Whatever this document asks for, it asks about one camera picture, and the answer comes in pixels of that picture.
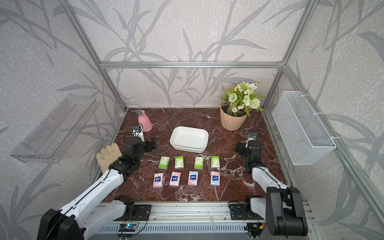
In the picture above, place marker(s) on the green tissue pack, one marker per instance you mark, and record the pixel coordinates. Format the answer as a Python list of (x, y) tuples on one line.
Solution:
[(179, 162), (215, 162), (164, 163), (199, 163)]

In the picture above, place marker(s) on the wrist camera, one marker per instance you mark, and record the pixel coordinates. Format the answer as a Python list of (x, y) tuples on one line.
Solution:
[(253, 136), (138, 132)]

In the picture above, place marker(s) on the white wire mesh basket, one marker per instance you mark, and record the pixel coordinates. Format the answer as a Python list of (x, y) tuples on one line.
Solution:
[(304, 135)]

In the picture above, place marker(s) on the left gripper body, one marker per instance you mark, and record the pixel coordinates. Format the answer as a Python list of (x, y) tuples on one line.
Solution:
[(145, 147)]

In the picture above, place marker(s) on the artificial green white flowers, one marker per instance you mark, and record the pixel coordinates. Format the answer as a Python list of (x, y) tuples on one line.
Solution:
[(240, 100)]

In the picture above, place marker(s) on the pink spray bottle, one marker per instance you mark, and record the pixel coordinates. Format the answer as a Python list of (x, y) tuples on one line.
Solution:
[(144, 120)]

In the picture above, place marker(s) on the pink Tempo tissue pack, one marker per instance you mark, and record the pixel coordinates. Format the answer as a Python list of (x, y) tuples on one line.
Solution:
[(175, 179), (158, 180), (215, 178), (193, 178)]

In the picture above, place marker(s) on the aluminium front rail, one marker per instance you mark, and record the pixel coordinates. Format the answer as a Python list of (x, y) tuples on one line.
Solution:
[(180, 211)]

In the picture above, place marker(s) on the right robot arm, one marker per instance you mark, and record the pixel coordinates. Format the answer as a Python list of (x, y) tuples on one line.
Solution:
[(282, 208)]

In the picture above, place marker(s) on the clear acrylic wall shelf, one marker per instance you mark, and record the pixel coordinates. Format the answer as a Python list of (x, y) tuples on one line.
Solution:
[(51, 139)]

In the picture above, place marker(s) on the white storage box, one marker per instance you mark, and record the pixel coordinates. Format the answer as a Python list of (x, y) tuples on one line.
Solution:
[(189, 139)]

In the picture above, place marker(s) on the beige flower pot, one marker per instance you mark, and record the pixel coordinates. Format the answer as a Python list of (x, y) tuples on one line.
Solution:
[(231, 123)]

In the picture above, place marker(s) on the right circuit board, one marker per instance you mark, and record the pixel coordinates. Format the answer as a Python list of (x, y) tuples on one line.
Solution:
[(254, 228)]

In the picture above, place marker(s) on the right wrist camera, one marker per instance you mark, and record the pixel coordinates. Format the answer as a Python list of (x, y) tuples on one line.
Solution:
[(253, 136)]

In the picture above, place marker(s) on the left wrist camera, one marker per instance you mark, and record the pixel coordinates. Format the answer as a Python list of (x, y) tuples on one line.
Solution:
[(138, 132)]

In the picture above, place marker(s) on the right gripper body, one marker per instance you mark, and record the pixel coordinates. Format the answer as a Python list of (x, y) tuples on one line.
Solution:
[(243, 150)]

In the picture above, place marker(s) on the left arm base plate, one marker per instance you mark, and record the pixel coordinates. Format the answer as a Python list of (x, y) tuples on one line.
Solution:
[(141, 212)]

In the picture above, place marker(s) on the beige work glove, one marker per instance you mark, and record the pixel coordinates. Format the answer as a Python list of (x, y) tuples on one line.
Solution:
[(107, 156)]

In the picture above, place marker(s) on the left green circuit board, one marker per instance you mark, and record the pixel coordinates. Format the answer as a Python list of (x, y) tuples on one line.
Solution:
[(127, 228)]

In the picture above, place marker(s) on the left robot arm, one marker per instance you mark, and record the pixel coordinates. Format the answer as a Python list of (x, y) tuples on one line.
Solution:
[(56, 226)]

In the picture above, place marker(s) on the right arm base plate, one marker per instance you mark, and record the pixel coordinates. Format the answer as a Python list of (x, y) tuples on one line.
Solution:
[(242, 211)]

